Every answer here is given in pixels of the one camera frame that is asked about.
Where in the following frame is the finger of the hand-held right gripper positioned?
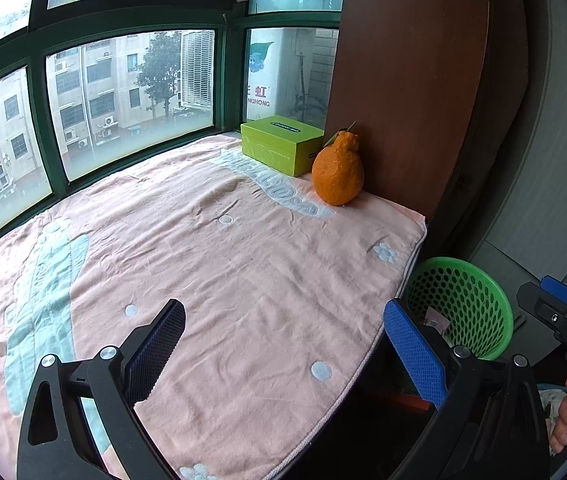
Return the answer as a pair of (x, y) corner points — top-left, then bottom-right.
(517, 282), (567, 334)
(538, 275), (567, 311)

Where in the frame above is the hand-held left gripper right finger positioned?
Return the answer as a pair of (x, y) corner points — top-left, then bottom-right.
(383, 299), (550, 480)

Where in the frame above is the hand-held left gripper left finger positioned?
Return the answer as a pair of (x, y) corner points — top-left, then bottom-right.
(17, 298), (186, 480)

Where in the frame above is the green mesh wastebasket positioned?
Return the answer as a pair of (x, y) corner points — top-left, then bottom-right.
(406, 256), (514, 361)

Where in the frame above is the orange plastic item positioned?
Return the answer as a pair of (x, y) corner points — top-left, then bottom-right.
(388, 392), (434, 413)

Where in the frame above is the floral cloth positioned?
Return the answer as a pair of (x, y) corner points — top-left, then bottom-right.
(536, 384), (567, 431)

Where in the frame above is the pink printed blanket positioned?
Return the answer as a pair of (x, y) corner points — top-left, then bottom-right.
(0, 132), (428, 480)

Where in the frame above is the whole orange citrus fruit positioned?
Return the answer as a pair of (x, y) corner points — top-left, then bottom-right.
(312, 121), (365, 207)

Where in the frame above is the green tissue box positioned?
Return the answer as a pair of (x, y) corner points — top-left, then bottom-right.
(240, 115), (325, 178)

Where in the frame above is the brown wooden panel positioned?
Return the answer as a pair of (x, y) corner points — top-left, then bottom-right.
(323, 0), (494, 221)

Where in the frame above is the white louvred shutter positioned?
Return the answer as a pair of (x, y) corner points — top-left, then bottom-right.
(179, 30), (215, 110)

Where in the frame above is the white outdoor air conditioner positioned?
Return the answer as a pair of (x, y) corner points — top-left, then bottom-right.
(246, 27), (339, 131)

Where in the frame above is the green window frame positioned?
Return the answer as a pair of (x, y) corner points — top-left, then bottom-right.
(0, 0), (347, 261)

